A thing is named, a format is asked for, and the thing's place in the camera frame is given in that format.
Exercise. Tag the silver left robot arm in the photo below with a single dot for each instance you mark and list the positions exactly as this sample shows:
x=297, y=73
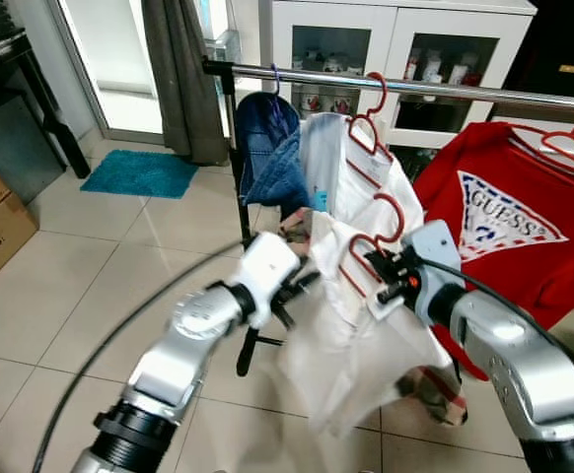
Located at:
x=179, y=355

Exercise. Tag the blue denim garment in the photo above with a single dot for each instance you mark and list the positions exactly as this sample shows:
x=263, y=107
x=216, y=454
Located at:
x=267, y=148

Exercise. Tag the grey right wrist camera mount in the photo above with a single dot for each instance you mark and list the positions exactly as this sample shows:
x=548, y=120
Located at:
x=435, y=266

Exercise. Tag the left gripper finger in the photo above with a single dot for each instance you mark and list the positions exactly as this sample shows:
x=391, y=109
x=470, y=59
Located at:
x=289, y=313
x=307, y=278

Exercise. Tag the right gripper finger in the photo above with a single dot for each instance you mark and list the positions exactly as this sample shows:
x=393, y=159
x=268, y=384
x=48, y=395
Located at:
x=384, y=261
x=390, y=293

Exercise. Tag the black desk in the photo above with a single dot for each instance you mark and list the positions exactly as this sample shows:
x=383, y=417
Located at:
x=11, y=108

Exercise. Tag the black speaker cabinet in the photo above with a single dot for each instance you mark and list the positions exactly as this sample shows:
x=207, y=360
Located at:
x=563, y=39

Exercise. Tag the printed cardboard box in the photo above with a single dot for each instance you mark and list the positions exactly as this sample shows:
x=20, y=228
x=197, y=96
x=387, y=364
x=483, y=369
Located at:
x=1, y=246

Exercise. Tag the teal floor rug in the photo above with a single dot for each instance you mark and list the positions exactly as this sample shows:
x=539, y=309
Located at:
x=139, y=175

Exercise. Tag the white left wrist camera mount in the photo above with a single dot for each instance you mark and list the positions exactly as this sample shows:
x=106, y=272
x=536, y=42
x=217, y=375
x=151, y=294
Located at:
x=265, y=271

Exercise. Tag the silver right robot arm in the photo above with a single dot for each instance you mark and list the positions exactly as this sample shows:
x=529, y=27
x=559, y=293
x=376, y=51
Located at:
x=524, y=374

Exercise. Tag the dark grey curtain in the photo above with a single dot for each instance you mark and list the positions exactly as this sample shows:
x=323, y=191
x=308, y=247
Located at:
x=183, y=79

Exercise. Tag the white polo shirt checked trim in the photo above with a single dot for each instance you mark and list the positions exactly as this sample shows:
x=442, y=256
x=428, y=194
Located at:
x=346, y=365

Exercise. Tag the white glass-door cabinet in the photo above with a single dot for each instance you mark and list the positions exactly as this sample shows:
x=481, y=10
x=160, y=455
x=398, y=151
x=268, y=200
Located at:
x=386, y=25

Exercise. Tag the purple hanger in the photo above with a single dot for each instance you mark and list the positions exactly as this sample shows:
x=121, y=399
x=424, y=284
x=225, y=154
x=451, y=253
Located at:
x=276, y=81

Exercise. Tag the white shirt with blue print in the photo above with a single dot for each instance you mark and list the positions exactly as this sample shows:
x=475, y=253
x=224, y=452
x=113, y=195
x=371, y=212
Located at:
x=326, y=168

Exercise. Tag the chrome clothes rail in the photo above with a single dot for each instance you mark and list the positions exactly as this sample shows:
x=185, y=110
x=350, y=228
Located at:
x=415, y=87

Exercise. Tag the red logo t-shirt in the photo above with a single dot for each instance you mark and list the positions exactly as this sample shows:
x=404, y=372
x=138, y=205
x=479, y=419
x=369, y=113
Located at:
x=504, y=256

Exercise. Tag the red plastic hanger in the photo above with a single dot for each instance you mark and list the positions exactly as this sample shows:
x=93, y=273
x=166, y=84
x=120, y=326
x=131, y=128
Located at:
x=563, y=148
x=397, y=212
x=380, y=89

